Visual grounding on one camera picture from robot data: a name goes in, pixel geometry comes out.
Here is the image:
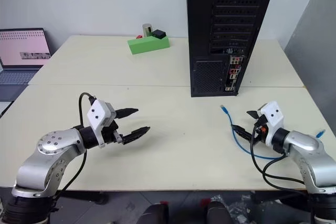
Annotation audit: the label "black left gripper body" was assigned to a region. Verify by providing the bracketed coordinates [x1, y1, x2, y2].
[101, 120, 124, 146]

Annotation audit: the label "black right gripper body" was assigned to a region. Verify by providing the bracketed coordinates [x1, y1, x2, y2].
[251, 115, 268, 145]

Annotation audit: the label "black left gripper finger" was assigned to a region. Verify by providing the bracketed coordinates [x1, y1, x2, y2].
[115, 108, 139, 120]
[122, 126, 151, 145]

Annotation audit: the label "green wedge box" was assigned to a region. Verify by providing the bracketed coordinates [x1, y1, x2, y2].
[127, 36, 171, 56]

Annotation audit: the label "clear plastic bags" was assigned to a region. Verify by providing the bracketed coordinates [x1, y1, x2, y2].
[211, 194, 266, 224]

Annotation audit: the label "dark rounded shape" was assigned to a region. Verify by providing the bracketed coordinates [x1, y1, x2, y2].
[201, 199, 233, 224]
[136, 202, 169, 224]

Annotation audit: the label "small black box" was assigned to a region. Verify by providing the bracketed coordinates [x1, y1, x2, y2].
[151, 29, 167, 40]

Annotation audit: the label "silver metal cylinder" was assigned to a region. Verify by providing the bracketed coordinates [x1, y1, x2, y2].
[142, 23, 153, 37]

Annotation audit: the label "black computer tower case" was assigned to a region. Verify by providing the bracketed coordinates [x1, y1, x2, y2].
[185, 0, 279, 98]

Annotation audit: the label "grey open laptop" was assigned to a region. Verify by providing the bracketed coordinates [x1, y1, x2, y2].
[0, 27, 52, 102]

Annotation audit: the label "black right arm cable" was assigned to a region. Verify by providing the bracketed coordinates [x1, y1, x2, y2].
[249, 125, 309, 192]

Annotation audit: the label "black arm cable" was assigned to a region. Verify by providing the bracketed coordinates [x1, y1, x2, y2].
[54, 92, 96, 201]
[249, 125, 309, 192]

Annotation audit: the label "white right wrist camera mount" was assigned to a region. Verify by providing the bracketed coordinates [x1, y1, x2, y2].
[258, 101, 286, 147]

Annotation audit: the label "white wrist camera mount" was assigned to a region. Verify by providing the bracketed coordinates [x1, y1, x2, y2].
[86, 100, 117, 148]
[258, 101, 286, 147]

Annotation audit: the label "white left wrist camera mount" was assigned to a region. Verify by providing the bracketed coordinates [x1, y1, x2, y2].
[86, 100, 117, 148]

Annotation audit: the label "blue ethernet cable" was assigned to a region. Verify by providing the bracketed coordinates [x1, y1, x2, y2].
[219, 104, 326, 159]

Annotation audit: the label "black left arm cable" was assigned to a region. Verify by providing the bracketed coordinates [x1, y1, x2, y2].
[54, 92, 96, 201]

